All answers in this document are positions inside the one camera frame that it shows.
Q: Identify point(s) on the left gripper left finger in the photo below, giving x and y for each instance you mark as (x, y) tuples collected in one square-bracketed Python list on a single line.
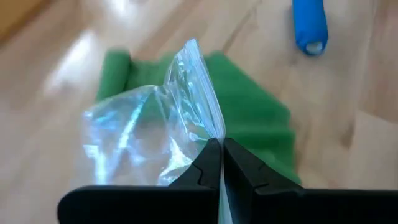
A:
[(140, 205)]

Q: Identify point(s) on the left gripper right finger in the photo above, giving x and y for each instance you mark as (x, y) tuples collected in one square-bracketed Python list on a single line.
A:
[(311, 208)]

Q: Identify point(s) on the clear plastic zip bag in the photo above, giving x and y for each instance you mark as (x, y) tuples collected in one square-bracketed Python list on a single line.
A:
[(140, 130)]

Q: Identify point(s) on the green elastic bandage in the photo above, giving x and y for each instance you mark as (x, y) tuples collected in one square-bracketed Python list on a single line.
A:
[(255, 109)]

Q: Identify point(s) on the blue elastic bandage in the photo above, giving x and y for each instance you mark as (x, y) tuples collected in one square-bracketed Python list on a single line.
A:
[(309, 25)]

